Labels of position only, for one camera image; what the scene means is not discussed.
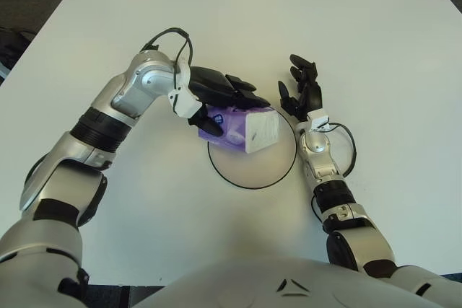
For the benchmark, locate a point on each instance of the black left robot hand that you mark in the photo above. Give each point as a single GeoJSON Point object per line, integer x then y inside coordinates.
{"type": "Point", "coordinates": [211, 86]}

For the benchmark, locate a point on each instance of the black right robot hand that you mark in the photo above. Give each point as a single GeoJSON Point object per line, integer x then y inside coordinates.
{"type": "Point", "coordinates": [310, 95]}

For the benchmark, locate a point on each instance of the purple tissue paper pack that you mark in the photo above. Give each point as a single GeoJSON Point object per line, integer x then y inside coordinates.
{"type": "Point", "coordinates": [234, 127]}

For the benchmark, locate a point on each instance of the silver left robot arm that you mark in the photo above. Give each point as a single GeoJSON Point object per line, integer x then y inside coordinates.
{"type": "Point", "coordinates": [144, 81]}

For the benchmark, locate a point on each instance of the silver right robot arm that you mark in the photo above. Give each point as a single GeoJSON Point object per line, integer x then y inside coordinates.
{"type": "Point", "coordinates": [317, 144]}

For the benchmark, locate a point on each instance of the white plate with black rim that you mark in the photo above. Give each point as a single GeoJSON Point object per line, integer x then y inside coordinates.
{"type": "Point", "coordinates": [252, 171]}

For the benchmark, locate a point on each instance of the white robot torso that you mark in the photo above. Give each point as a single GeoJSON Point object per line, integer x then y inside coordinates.
{"type": "Point", "coordinates": [234, 279]}

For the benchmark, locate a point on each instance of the black bag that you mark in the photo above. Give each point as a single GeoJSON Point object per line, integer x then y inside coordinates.
{"type": "Point", "coordinates": [14, 44]}

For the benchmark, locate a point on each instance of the black table leg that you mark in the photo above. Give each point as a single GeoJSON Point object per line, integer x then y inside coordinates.
{"type": "Point", "coordinates": [140, 297]}

